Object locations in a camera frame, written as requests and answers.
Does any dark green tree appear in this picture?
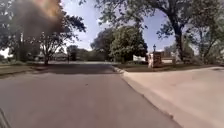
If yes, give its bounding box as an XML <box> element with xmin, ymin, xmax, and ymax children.
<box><xmin>89</xmin><ymin>27</ymin><xmax>116</xmax><ymax>62</ymax></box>

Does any small spreading tree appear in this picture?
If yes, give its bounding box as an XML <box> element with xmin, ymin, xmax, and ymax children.
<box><xmin>31</xmin><ymin>13</ymin><xmax>87</xmax><ymax>66</ymax></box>

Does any grey asphalt road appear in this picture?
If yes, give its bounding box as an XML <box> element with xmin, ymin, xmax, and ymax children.
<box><xmin>0</xmin><ymin>62</ymin><xmax>184</xmax><ymax>128</ymax></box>

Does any tall tree with dark trunk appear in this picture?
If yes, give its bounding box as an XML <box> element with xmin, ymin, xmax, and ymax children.
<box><xmin>79</xmin><ymin>0</ymin><xmax>224</xmax><ymax>64</ymax></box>

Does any grass verge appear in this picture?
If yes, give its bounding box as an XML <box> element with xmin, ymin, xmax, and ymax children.
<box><xmin>0</xmin><ymin>59</ymin><xmax>41</xmax><ymax>77</ymax></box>

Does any pale concrete driveway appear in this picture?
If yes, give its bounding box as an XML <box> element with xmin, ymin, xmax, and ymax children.
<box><xmin>113</xmin><ymin>65</ymin><xmax>224</xmax><ymax>128</ymax></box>

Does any low white building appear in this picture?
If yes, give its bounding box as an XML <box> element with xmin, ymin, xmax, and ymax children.
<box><xmin>132</xmin><ymin>54</ymin><xmax>148</xmax><ymax>63</ymax></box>

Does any dark overhanging tree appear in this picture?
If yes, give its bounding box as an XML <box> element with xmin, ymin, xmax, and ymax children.
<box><xmin>0</xmin><ymin>0</ymin><xmax>64</xmax><ymax>62</ymax></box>

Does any grass strip behind driveway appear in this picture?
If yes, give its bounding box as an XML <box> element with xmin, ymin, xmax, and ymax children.
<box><xmin>114</xmin><ymin>61</ymin><xmax>224</xmax><ymax>73</ymax></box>

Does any slender leafy tree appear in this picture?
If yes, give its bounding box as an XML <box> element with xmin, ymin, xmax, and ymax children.
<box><xmin>186</xmin><ymin>6</ymin><xmax>224</xmax><ymax>65</ymax></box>

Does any brick pillar with lamp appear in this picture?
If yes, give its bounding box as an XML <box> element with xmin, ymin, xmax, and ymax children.
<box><xmin>147</xmin><ymin>43</ymin><xmax>164</xmax><ymax>69</ymax></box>

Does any round green tree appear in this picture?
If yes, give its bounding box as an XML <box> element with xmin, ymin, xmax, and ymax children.
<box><xmin>109</xmin><ymin>25</ymin><xmax>149</xmax><ymax>63</ymax></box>

